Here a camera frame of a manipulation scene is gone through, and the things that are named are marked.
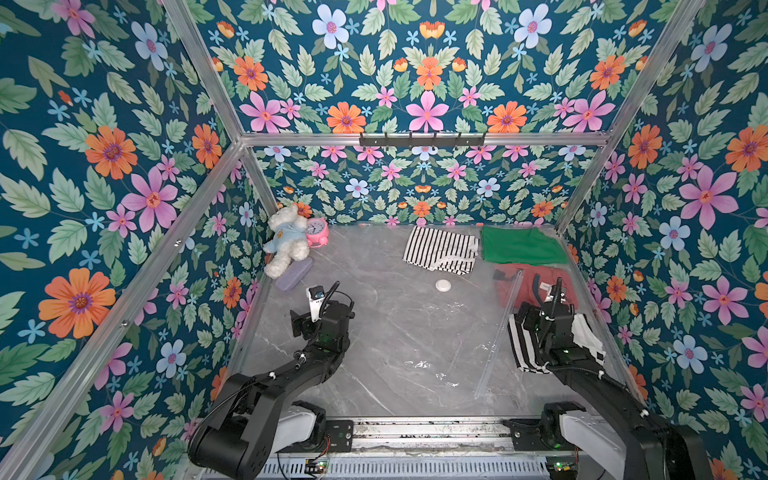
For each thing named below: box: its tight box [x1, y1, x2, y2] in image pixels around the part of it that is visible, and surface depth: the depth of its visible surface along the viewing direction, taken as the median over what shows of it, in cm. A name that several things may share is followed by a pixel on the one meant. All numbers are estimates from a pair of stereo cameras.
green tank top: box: [480, 226, 569, 266], surface depth 116 cm
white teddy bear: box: [263, 205, 310, 279], surface depth 109 cm
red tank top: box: [494, 263, 579, 311], surface depth 103 cm
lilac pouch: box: [275, 257, 314, 292], surface depth 104 cm
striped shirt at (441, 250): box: [402, 226, 479, 275], surface depth 113 cm
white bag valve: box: [435, 279, 452, 293], surface depth 103 cm
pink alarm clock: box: [306, 217, 329, 248], surface depth 117 cm
